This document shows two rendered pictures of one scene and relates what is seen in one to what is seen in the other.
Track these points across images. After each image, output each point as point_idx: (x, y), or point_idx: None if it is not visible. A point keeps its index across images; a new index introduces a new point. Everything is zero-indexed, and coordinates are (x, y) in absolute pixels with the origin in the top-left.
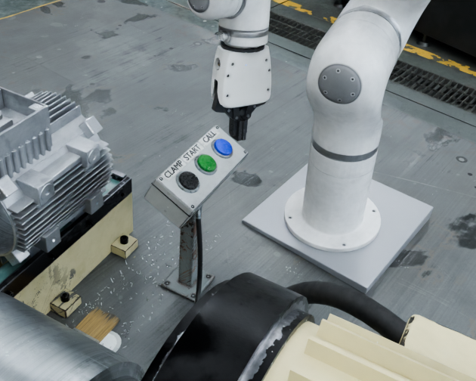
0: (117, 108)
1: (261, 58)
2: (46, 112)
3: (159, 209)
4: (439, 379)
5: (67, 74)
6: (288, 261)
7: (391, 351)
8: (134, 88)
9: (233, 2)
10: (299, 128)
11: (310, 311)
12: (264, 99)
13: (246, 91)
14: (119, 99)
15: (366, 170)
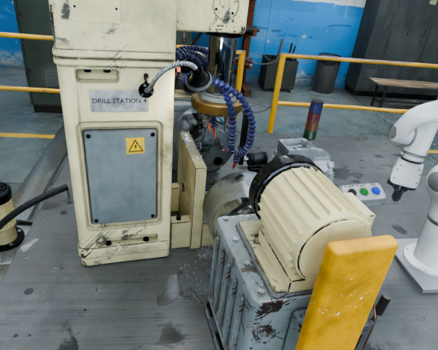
0: (360, 182)
1: (416, 168)
2: (315, 151)
3: None
4: (332, 185)
5: (348, 162)
6: (393, 262)
7: (327, 178)
8: (374, 178)
9: (407, 138)
10: None
11: (387, 282)
12: (413, 187)
13: (404, 179)
14: (364, 179)
15: None
